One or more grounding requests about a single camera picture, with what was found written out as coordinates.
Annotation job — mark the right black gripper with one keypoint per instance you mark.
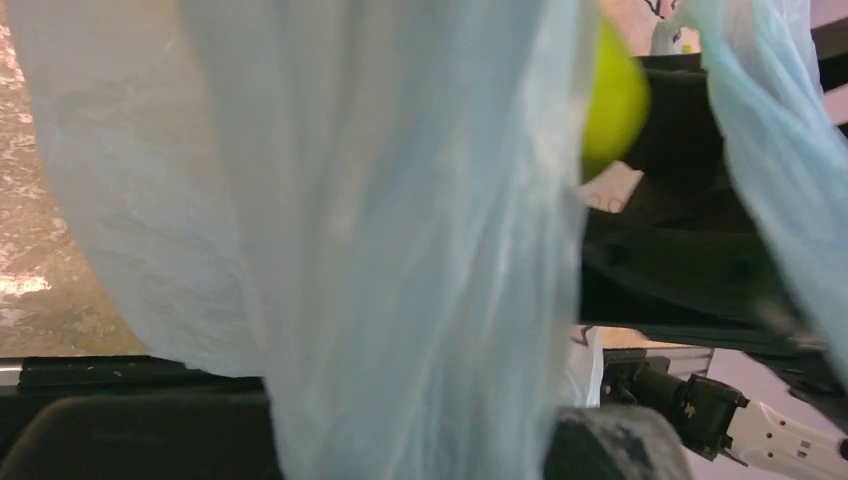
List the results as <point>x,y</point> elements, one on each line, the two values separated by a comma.
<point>683,262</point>

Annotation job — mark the green fake pear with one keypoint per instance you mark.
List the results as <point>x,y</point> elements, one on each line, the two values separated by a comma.
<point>619,103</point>

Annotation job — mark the light blue plastic bag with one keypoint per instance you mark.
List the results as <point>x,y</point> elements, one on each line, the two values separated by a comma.
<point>377,208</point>

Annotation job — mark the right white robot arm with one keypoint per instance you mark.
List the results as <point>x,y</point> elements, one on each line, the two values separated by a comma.
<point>714,419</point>

